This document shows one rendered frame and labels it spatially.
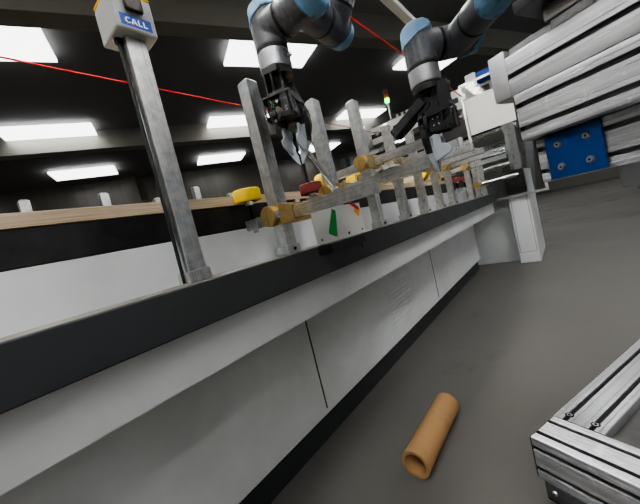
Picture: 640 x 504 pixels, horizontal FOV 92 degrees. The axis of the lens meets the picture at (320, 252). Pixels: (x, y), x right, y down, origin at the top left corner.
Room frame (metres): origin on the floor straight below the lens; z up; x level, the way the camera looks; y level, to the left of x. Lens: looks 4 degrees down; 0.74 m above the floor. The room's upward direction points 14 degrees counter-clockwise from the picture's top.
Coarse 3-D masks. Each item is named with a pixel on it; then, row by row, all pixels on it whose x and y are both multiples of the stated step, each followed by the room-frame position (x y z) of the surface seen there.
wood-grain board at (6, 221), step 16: (288, 192) 1.11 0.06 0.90; (80, 208) 0.64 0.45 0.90; (96, 208) 0.66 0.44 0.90; (112, 208) 0.68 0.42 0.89; (128, 208) 0.71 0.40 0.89; (144, 208) 0.73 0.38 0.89; (160, 208) 0.76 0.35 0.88; (192, 208) 0.82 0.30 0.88; (208, 208) 0.86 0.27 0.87; (0, 224) 0.55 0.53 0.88; (16, 224) 0.56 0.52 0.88; (32, 224) 0.58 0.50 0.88; (48, 224) 0.60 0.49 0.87
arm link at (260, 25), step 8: (256, 0) 0.71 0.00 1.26; (264, 0) 0.71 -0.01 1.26; (272, 0) 0.72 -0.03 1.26; (248, 8) 0.73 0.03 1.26; (256, 8) 0.71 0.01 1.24; (264, 8) 0.71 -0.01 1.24; (248, 16) 0.73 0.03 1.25; (256, 16) 0.71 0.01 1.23; (264, 16) 0.70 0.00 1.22; (256, 24) 0.72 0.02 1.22; (264, 24) 0.71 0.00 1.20; (272, 24) 0.70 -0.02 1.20; (256, 32) 0.72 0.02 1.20; (264, 32) 0.71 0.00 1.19; (272, 32) 0.71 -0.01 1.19; (280, 32) 0.71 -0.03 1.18; (256, 40) 0.72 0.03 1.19; (264, 40) 0.71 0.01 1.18; (272, 40) 0.71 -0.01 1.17; (280, 40) 0.72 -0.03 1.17; (256, 48) 0.73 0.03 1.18
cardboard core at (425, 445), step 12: (444, 396) 1.03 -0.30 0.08; (432, 408) 0.98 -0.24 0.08; (444, 408) 0.98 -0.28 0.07; (456, 408) 1.00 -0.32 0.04; (432, 420) 0.93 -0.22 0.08; (444, 420) 0.93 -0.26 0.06; (420, 432) 0.89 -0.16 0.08; (432, 432) 0.88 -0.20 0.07; (444, 432) 0.90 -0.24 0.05; (408, 444) 0.87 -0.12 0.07; (420, 444) 0.84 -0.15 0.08; (432, 444) 0.85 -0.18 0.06; (408, 456) 0.86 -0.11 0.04; (420, 456) 0.80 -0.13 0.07; (432, 456) 0.82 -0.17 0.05; (408, 468) 0.84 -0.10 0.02; (420, 468) 0.84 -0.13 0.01
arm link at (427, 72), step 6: (420, 66) 0.77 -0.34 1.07; (426, 66) 0.76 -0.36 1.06; (432, 66) 0.76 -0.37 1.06; (438, 66) 0.77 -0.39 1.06; (414, 72) 0.78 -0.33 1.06; (420, 72) 0.77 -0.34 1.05; (426, 72) 0.76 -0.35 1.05; (432, 72) 0.76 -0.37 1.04; (438, 72) 0.77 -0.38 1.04; (408, 78) 0.81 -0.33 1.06; (414, 78) 0.78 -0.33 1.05; (420, 78) 0.77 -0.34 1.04; (426, 78) 0.76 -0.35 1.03; (432, 78) 0.76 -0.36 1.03; (438, 78) 0.77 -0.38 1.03; (414, 84) 0.79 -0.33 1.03; (420, 84) 0.78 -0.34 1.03
